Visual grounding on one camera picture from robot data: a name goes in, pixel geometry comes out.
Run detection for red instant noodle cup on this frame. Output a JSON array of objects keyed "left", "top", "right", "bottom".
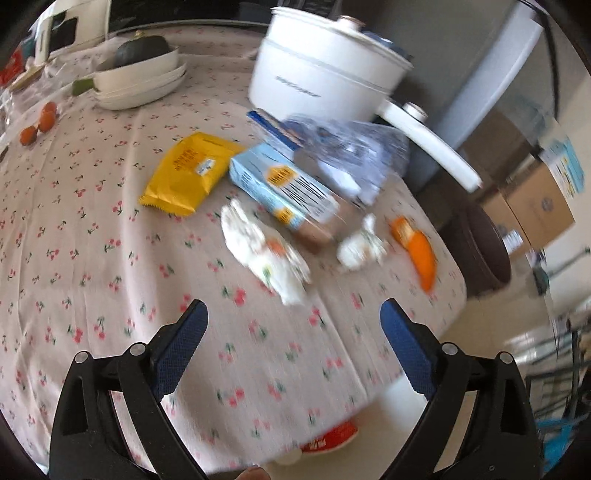
[{"left": 301, "top": 421, "right": 359, "bottom": 455}]

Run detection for small tissue ball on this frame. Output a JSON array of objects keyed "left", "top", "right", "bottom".
[{"left": 337, "top": 214, "right": 388, "bottom": 271}]

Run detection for white tissue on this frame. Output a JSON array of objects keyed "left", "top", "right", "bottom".
[{"left": 221, "top": 199, "right": 311, "bottom": 306}]

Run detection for yellow snack wrapper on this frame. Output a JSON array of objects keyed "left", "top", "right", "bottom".
[{"left": 139, "top": 133, "right": 245, "bottom": 217}]

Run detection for light blue cookie package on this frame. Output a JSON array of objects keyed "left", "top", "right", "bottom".
[{"left": 229, "top": 143, "right": 361, "bottom": 253}]

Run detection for white plastic trash bin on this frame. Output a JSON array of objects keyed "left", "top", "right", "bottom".
[{"left": 266, "top": 378, "right": 427, "bottom": 479}]

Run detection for brown round waste bin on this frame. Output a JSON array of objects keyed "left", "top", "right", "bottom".
[{"left": 439, "top": 204, "right": 512, "bottom": 298}]

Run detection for orange peel wrapper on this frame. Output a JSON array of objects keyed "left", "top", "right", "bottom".
[{"left": 390, "top": 216, "right": 437, "bottom": 292}]

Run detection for cherry print tablecloth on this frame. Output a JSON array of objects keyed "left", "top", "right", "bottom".
[{"left": 1, "top": 26, "right": 466, "bottom": 472}]

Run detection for lower cardboard box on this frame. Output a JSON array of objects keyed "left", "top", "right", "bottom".
[{"left": 481, "top": 193, "right": 531, "bottom": 259}]

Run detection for cardboard box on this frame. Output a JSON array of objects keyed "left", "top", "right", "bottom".
[
  {"left": 481, "top": 193, "right": 531, "bottom": 259},
  {"left": 504, "top": 163, "right": 575, "bottom": 250}
]

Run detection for upper cardboard box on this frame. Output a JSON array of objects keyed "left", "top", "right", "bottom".
[{"left": 504, "top": 163, "right": 575, "bottom": 250}]

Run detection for light blue carton box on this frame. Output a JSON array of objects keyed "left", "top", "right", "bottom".
[{"left": 540, "top": 137, "right": 585, "bottom": 198}]

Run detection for crumpled clear plastic bag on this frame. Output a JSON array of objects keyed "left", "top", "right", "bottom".
[{"left": 284, "top": 114, "right": 410, "bottom": 207}]

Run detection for stacked white bowls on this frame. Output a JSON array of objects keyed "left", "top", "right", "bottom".
[{"left": 88, "top": 46, "right": 186, "bottom": 111}]

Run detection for small blue card packet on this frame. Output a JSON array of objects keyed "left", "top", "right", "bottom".
[{"left": 246, "top": 109, "right": 301, "bottom": 154}]

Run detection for dark green squash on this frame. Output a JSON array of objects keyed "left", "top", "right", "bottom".
[{"left": 113, "top": 35, "right": 171, "bottom": 68}]

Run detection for cream air fryer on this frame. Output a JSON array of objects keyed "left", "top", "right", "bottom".
[{"left": 34, "top": 0, "right": 111, "bottom": 66}]

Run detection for white electric cooking pot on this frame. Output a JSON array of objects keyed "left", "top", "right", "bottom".
[{"left": 249, "top": 6, "right": 482, "bottom": 192}]

